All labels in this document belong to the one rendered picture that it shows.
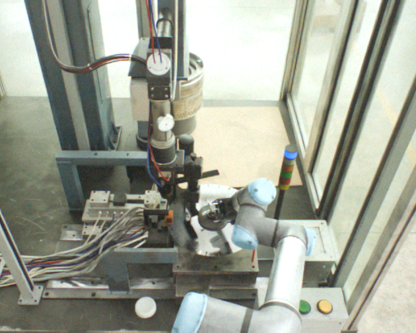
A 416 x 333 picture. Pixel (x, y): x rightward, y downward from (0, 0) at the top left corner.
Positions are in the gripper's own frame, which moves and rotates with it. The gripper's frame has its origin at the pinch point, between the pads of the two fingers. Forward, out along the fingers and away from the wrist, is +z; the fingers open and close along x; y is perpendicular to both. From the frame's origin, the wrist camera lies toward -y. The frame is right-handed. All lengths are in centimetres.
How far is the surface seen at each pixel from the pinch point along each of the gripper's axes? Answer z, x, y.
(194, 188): -10.5, -8.3, 12.8
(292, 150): -15.9, -17.0, -23.9
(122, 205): 29.5, -14.1, 27.7
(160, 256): 1.2, 9.9, 24.0
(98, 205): 31, -16, 37
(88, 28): 4, -77, 37
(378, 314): 60, 54, -107
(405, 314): 55, 57, -122
